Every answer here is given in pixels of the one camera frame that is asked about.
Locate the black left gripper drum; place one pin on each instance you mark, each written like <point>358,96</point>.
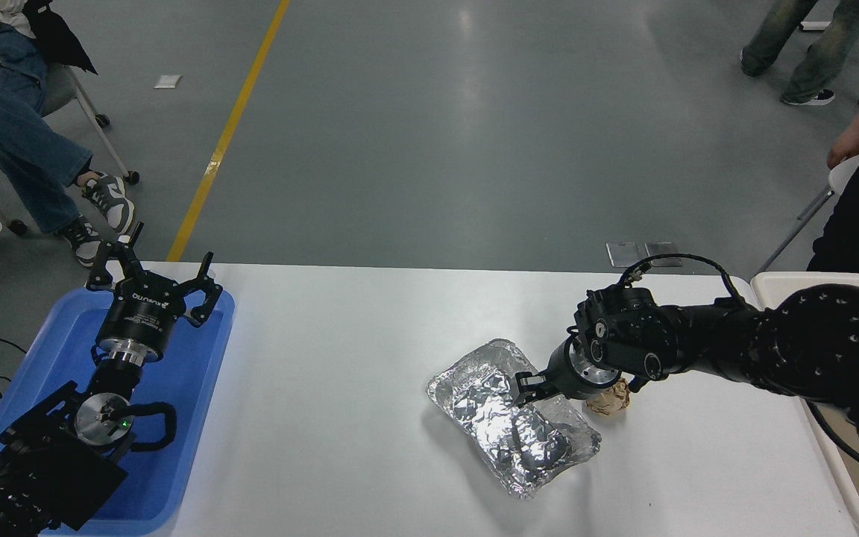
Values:
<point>139,317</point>

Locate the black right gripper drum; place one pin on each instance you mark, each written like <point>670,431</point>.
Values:
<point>565,373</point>

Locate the foil tray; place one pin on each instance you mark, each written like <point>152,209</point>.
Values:
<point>474,395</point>

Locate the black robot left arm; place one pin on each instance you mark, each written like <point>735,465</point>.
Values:
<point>49,470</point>

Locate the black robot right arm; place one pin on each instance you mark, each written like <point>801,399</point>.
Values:
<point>810,343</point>

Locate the metal floor plate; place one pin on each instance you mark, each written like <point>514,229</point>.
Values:
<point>623,253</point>
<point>664,250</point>

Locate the person's hand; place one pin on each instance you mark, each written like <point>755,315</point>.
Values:
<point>845,148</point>

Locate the crumpled tan paper ball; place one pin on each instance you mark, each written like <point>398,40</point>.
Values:
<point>610,403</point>

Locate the blue plastic tray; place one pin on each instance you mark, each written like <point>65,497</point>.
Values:
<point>191,388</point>

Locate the white paper scrap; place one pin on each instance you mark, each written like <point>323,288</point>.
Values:
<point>168,82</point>

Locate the grey wheeled chair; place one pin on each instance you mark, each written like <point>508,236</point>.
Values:
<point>64,86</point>

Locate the seated person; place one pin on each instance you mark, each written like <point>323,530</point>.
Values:
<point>4,112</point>

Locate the black cloth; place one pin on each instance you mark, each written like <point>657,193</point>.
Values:
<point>57,37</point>

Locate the large pale bin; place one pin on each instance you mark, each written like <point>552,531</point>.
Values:
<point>839,477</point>

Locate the walking person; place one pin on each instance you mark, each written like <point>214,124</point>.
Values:
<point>817,52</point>

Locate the white wheeled stand base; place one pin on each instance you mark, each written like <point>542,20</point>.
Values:
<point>847,24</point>

